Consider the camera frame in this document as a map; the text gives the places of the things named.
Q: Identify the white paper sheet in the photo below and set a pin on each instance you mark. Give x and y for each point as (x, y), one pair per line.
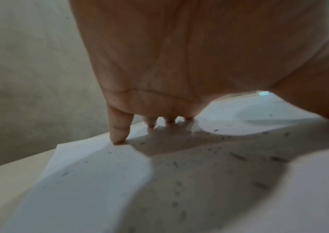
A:
(81, 186)

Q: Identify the person's left hand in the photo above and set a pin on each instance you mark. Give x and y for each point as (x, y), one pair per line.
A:
(196, 50)

